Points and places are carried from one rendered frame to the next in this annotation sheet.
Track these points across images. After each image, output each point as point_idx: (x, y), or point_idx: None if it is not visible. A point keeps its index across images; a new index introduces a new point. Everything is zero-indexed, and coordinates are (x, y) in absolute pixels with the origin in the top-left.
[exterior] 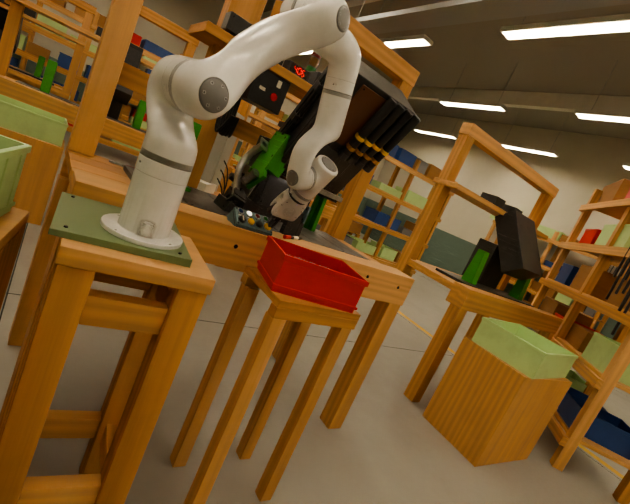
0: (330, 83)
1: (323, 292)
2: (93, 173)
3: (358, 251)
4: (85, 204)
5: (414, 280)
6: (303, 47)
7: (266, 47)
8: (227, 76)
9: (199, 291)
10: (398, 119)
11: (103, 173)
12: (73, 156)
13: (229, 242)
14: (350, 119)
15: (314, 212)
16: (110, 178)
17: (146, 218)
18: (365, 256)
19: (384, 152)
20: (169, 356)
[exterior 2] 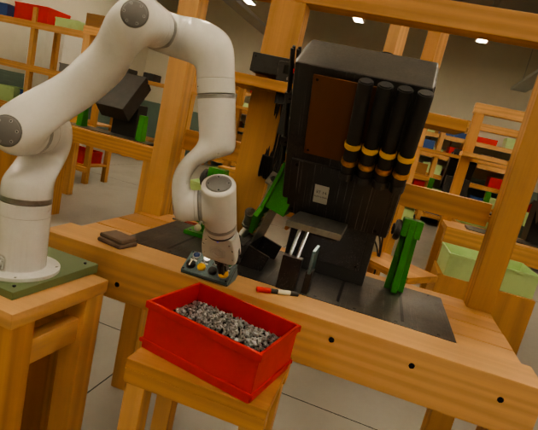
0: (196, 86)
1: (200, 360)
2: (111, 226)
3: (489, 331)
4: None
5: None
6: (117, 60)
7: (75, 73)
8: (19, 111)
9: (1, 324)
10: (393, 104)
11: (127, 227)
12: (129, 216)
13: (174, 290)
14: (327, 124)
15: (396, 265)
16: (124, 230)
17: None
18: (489, 339)
19: (401, 159)
20: None
